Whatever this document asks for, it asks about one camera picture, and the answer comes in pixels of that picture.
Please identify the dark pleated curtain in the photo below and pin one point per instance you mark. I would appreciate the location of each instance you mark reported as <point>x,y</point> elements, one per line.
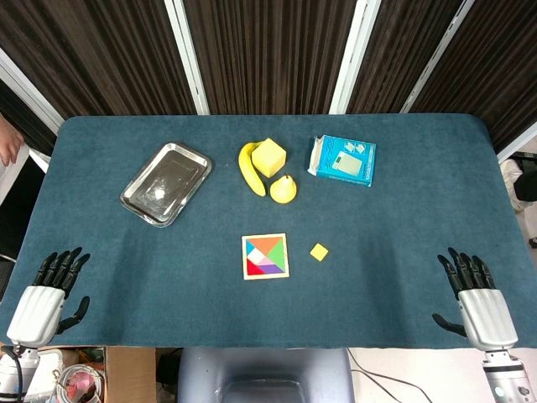
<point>503,63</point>
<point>398,50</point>
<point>92,54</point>
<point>272,54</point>

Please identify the green tangram triangle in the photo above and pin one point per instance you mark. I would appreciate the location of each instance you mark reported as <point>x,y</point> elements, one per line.
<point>277,256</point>

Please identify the yellow pear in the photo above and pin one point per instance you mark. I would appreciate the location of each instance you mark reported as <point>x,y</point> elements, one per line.
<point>283,191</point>

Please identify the black bag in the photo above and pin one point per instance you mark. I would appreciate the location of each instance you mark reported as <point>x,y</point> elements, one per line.
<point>528,180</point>

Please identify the white partition post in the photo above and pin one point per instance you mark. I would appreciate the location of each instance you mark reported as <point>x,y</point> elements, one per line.
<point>436,59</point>
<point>354,54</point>
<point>186,54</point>
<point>518,144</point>
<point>29,96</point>

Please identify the yellow banana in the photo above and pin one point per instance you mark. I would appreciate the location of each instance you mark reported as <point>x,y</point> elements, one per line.
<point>247,172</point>

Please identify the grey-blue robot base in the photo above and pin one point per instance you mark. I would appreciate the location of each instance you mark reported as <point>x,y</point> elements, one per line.
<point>264,369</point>

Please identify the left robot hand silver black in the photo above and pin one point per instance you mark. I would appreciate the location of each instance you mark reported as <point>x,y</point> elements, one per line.
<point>35,312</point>

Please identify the dark teal table cloth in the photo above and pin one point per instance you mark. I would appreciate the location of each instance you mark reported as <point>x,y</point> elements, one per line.
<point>377,252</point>

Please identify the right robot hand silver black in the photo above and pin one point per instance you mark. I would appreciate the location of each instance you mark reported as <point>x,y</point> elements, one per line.
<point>486,315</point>

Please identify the small yellow square block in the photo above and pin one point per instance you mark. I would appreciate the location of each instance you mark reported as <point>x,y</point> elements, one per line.
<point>319,252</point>

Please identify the red tangram triangle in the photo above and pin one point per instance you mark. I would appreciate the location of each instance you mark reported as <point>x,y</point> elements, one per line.
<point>253,268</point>

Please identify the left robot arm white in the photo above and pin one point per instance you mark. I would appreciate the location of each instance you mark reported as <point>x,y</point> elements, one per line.
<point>28,357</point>

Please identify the person's bare hand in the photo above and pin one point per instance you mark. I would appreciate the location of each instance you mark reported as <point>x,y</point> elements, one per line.
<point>10,142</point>

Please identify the wooden tray with colourful blocks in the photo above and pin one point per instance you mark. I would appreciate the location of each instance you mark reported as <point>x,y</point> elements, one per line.
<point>265,277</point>

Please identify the blue tangram triangle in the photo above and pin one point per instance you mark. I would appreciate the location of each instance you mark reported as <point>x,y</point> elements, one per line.
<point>250,247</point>

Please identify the blue kitchen scale box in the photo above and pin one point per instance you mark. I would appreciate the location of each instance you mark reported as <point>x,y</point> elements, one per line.
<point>344,163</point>

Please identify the brown cardboard box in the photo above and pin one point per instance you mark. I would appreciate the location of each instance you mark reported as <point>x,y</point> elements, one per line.
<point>130,369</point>

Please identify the person's white sleeve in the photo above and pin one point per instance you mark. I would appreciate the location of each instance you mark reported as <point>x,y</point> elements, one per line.
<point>10,176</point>

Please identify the orange tangram triangle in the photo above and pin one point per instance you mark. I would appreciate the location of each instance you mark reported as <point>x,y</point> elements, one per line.
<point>264,244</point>

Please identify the stainless steel rectangular tray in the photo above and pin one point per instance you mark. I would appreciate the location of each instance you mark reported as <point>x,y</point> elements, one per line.
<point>168,180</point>

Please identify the yellow foam cube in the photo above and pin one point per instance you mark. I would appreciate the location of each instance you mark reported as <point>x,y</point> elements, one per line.
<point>268,157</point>

